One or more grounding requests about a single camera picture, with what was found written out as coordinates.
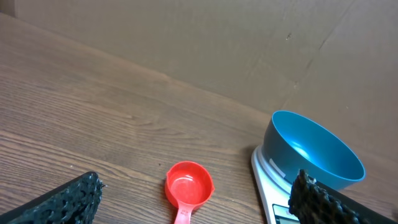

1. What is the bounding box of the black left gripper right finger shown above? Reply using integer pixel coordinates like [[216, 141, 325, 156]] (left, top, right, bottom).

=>
[[288, 169, 397, 224]]

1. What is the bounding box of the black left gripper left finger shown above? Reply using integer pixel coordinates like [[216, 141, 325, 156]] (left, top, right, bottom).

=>
[[1, 171, 104, 224]]

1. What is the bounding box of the blue bowl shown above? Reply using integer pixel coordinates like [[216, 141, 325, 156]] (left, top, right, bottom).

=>
[[262, 110, 366, 190]]

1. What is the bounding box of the red measuring scoop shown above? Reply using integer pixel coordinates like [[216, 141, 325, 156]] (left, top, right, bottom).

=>
[[165, 161, 215, 224]]

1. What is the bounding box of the white kitchen scale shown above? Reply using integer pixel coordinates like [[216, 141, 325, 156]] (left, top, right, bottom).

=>
[[251, 145, 300, 224]]

